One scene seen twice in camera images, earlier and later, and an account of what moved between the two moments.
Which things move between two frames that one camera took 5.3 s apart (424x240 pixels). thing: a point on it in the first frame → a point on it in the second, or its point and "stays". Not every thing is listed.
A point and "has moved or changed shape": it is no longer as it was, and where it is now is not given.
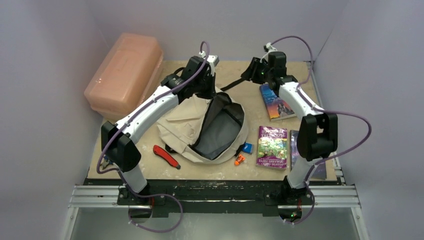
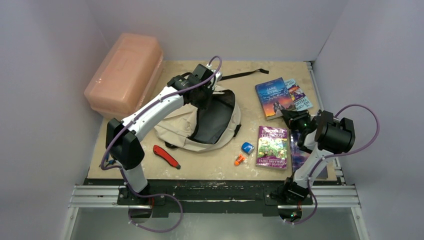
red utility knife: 170,159 stays
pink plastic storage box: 131,68 stays
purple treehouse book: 271,150 stays
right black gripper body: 251,70 → 291,117
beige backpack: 212,131 has moved or changed shape
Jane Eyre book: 276,109 stays
